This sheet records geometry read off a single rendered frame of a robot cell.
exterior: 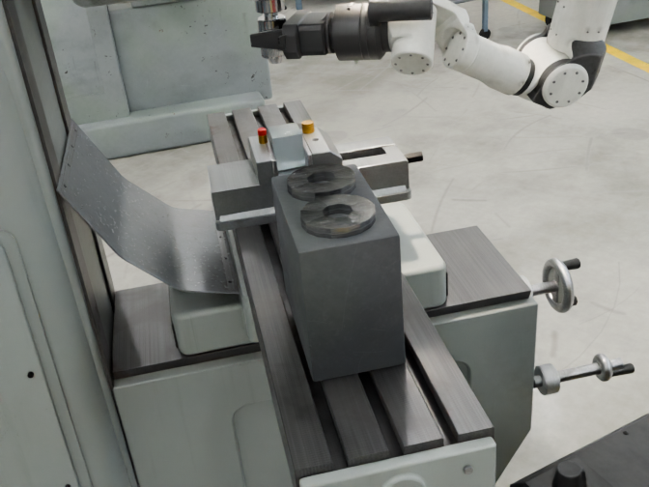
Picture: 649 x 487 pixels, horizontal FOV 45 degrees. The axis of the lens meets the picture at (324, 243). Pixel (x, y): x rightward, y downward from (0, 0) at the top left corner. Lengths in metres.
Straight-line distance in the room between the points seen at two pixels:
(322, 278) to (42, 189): 0.49
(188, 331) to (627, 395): 1.47
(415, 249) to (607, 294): 1.51
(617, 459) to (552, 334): 1.29
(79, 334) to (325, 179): 0.51
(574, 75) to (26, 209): 0.87
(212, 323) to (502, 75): 0.63
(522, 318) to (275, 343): 0.61
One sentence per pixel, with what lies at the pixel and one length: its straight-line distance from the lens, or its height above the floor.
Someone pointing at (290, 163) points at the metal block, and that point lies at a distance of 1.37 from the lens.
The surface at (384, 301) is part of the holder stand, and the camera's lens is 0.94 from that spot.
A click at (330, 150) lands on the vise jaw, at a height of 1.05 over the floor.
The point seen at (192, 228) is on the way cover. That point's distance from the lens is 1.51.
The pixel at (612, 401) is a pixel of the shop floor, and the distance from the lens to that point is 2.44.
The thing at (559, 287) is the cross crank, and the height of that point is 0.64.
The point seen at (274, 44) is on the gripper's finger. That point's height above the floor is 1.23.
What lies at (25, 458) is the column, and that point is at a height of 0.66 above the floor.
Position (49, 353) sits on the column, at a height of 0.85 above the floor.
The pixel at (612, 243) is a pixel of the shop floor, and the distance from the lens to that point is 3.21.
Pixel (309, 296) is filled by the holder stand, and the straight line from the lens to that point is 0.91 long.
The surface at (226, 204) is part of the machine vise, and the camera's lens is 1.35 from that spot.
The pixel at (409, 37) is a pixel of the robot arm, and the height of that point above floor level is 1.24.
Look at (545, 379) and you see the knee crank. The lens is 1.63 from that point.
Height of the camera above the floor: 1.56
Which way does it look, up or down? 29 degrees down
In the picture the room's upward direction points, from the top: 6 degrees counter-clockwise
